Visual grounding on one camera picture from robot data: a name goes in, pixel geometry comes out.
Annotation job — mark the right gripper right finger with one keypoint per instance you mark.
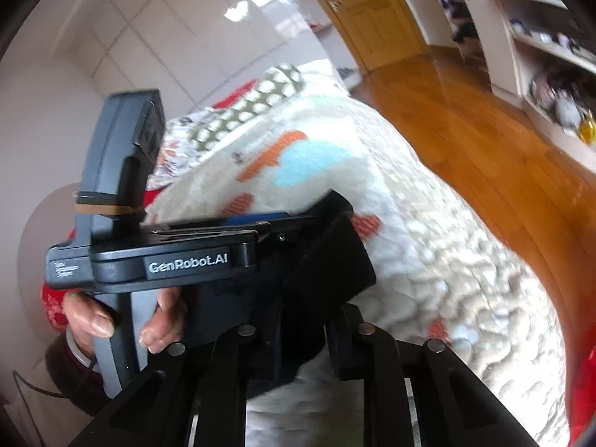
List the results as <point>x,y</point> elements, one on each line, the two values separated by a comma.
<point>416,395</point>

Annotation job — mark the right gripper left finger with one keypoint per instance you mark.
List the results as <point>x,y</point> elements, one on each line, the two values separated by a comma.
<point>198,398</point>

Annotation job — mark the black pants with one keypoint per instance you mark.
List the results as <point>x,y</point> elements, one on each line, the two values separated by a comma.
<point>307,264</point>

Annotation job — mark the left hand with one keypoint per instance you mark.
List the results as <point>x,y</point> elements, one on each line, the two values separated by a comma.
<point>88,320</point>

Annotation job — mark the heart pattern quilt bedspread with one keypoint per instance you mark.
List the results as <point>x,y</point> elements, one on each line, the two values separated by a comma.
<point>440,271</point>

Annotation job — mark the white floral pillow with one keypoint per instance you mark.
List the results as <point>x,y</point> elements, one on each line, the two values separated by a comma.
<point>186,139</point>

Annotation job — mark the red long pillow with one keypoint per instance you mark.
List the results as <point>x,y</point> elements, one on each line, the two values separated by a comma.
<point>125,256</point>

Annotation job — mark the green white dotted pillow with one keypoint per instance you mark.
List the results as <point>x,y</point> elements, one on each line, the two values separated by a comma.
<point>274,87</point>

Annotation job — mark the white headboard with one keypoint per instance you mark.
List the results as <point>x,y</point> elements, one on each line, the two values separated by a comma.
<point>50,279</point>

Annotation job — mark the wooden door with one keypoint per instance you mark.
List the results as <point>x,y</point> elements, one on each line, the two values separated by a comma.
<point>377,32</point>

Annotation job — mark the white shelf unit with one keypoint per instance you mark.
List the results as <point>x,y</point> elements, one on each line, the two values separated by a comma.
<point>538,59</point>

